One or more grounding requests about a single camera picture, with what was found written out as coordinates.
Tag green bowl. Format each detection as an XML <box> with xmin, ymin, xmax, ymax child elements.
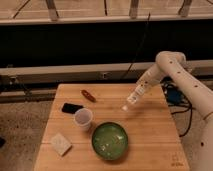
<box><xmin>91</xmin><ymin>122</ymin><xmax>128</xmax><ymax>161</ymax></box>

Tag clear plastic cup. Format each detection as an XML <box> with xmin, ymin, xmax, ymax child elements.
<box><xmin>74</xmin><ymin>108</ymin><xmax>93</xmax><ymax>131</ymax></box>

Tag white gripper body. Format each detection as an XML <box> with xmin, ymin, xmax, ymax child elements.
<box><xmin>136</xmin><ymin>76</ymin><xmax>153</xmax><ymax>92</ymax></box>

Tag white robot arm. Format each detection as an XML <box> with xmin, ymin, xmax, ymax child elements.
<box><xmin>136</xmin><ymin>51</ymin><xmax>213</xmax><ymax>171</ymax></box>

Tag white sponge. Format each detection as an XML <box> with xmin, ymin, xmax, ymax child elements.
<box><xmin>50</xmin><ymin>133</ymin><xmax>72</xmax><ymax>156</ymax></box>

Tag black hanging cable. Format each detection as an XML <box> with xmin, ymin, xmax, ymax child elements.
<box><xmin>119</xmin><ymin>12</ymin><xmax>152</xmax><ymax>81</ymax></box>

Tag black floor cables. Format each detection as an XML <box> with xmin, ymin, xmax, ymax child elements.
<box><xmin>161</xmin><ymin>81</ymin><xmax>194</xmax><ymax>138</ymax></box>

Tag black phone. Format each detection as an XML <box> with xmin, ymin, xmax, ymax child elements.
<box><xmin>62</xmin><ymin>103</ymin><xmax>83</xmax><ymax>114</ymax></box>

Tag blue box on floor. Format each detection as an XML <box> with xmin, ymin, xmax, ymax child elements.
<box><xmin>167</xmin><ymin>88</ymin><xmax>182</xmax><ymax>104</ymax></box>

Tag red-brown chili pepper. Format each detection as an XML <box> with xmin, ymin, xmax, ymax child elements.
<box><xmin>81</xmin><ymin>90</ymin><xmax>96</xmax><ymax>103</ymax></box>

